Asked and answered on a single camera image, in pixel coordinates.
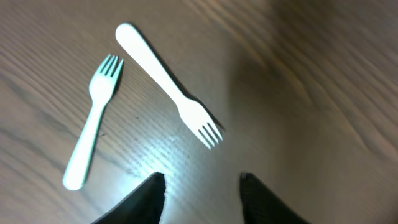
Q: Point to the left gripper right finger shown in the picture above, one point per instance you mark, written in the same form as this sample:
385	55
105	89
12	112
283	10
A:
261	206

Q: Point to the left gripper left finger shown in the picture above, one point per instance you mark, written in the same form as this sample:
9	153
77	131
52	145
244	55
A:
143	205

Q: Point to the white plastic utensil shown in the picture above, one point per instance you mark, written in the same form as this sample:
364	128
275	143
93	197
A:
193	114

